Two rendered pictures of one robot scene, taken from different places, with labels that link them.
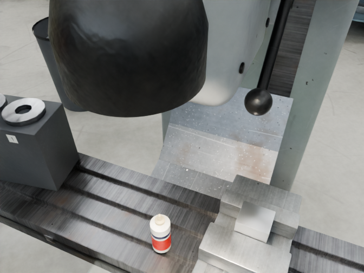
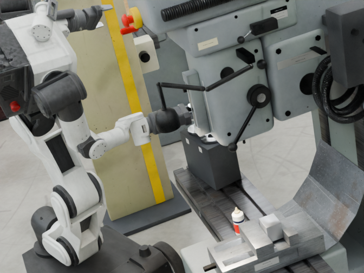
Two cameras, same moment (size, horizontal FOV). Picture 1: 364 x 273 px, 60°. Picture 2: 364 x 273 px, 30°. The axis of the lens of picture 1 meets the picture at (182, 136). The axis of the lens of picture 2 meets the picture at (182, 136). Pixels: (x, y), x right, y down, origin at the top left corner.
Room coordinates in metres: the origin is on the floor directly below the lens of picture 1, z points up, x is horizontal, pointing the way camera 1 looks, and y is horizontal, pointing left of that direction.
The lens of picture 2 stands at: (-0.89, -1.42, 2.33)
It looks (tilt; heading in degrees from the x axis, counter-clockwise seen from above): 28 degrees down; 54
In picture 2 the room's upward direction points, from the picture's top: 13 degrees counter-clockwise
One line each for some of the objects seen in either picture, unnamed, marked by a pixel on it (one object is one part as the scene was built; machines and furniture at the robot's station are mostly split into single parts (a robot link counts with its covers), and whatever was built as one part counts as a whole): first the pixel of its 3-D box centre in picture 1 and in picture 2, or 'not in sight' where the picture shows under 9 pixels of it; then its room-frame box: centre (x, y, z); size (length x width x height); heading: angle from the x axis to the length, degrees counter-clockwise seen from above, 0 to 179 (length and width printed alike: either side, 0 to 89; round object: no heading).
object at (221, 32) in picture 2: not in sight; (228, 16); (0.42, -0.01, 1.68); 0.34 x 0.24 x 0.10; 157
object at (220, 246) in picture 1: (243, 256); (255, 238); (0.28, -0.11, 0.99); 0.15 x 0.06 x 0.04; 65
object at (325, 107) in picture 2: not in sight; (338, 83); (0.56, -0.28, 1.45); 0.18 x 0.16 x 0.21; 157
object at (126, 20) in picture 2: not in sight; (128, 20); (0.15, 0.11, 1.76); 0.04 x 0.03 x 0.04; 67
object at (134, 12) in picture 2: not in sight; (135, 17); (0.17, 0.10, 1.76); 0.06 x 0.02 x 0.06; 67
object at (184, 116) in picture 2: not in sight; (173, 118); (0.50, 0.49, 1.18); 0.13 x 0.12 x 0.10; 62
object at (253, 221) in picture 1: (253, 226); (271, 227); (0.33, -0.13, 1.01); 0.06 x 0.05 x 0.06; 65
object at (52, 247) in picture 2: not in sight; (73, 239); (0.11, 0.88, 0.68); 0.21 x 0.20 x 0.13; 88
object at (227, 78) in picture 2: not in sight; (229, 77); (0.26, -0.15, 1.58); 0.17 x 0.01 x 0.01; 175
